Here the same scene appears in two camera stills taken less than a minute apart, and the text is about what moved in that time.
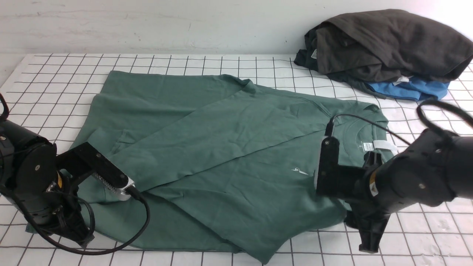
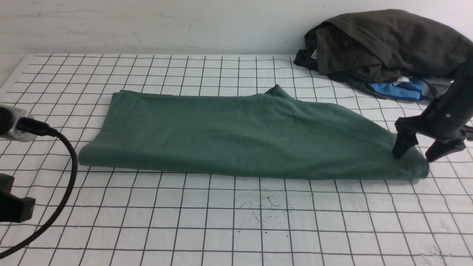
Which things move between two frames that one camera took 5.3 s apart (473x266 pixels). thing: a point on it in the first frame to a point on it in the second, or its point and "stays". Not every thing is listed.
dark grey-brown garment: x=385 y=44 stays
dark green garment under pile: x=308 y=58 stays
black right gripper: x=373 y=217 to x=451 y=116
